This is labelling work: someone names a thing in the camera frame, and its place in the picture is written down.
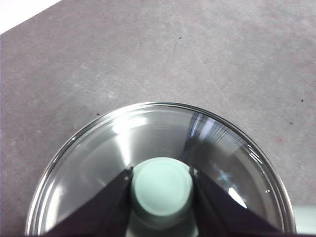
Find glass lid with green knob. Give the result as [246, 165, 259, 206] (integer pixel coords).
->
[26, 102, 297, 237]

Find mint green cooker base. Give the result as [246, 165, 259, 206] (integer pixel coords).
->
[293, 205, 316, 235]

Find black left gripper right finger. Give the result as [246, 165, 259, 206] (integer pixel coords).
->
[189, 167, 282, 237]

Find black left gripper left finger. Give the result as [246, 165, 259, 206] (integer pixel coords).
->
[44, 167, 134, 237]

